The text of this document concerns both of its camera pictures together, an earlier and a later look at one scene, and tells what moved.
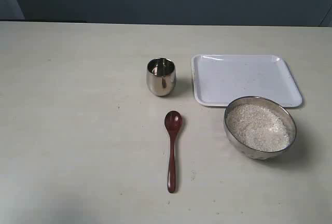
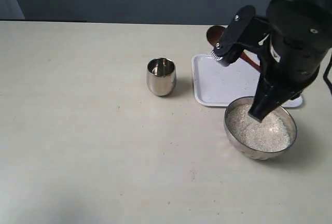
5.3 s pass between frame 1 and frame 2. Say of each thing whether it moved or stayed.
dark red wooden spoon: moved
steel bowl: stayed
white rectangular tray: stayed
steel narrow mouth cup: stayed
